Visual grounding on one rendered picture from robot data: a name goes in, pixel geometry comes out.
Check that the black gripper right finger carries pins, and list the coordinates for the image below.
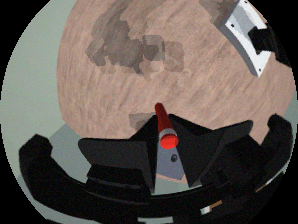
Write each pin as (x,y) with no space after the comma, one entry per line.
(198,147)

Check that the dark red peg with bright red top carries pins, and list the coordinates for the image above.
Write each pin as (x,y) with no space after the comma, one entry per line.
(167,134)

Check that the grey sloped panel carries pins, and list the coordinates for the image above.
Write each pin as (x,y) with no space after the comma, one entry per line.
(168,162)

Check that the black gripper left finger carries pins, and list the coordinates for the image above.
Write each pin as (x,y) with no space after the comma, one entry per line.
(138,152)

